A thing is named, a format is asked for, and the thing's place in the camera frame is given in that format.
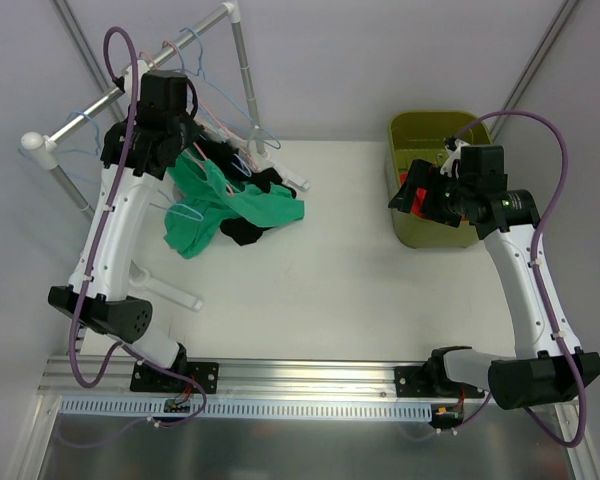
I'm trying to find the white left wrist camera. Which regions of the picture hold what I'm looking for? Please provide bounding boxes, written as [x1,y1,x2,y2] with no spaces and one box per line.
[113,59,152,99]

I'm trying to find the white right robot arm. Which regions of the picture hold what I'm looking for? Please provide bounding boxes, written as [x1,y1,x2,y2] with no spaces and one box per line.
[389,144,600,410]

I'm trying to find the black tank top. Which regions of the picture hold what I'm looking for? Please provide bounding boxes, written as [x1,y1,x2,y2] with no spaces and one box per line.
[188,161,305,246]

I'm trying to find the metal clothes rack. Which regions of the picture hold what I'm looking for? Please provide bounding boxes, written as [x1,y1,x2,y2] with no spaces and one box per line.
[21,1,310,312]

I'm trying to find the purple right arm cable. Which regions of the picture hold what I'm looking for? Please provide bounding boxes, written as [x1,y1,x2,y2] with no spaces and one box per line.
[399,110,588,448]

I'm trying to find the white slotted cable duct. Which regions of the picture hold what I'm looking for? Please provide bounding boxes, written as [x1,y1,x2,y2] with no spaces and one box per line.
[59,396,433,423]

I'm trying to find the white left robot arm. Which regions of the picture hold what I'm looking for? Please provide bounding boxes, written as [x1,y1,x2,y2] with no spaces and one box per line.
[48,70,202,391]

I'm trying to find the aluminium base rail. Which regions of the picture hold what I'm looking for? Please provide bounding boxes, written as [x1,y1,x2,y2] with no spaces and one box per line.
[39,355,536,402]

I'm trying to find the olive green plastic bin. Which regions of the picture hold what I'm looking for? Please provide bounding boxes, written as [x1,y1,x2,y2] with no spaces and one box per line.
[384,110,479,249]

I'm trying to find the green tank top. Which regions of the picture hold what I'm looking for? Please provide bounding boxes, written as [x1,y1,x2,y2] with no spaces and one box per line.
[164,150,305,259]

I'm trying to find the red tank top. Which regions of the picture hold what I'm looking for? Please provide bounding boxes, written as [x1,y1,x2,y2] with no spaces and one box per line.
[396,172,428,219]

